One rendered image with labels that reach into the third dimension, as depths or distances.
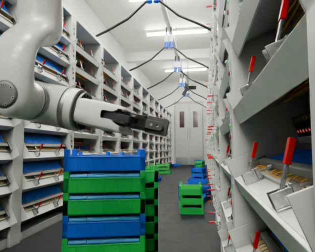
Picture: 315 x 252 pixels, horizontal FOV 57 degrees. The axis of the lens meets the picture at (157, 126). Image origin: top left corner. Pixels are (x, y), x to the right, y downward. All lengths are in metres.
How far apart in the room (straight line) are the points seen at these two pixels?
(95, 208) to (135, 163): 0.22
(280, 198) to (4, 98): 0.44
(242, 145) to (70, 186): 0.63
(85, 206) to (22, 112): 0.65
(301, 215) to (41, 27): 0.52
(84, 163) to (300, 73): 0.90
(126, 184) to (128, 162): 0.08
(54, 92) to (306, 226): 0.47
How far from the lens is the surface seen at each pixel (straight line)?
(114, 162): 1.11
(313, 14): 0.26
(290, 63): 0.34
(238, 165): 0.85
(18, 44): 0.56
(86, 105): 0.55
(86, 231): 1.15
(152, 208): 1.44
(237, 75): 0.88
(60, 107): 0.57
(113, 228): 1.15
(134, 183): 1.12
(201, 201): 2.60
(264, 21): 0.82
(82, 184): 1.12
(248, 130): 0.86
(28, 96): 0.54
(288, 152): 0.41
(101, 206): 1.13
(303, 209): 0.26
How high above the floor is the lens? 0.56
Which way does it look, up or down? 4 degrees up
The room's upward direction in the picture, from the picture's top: straight up
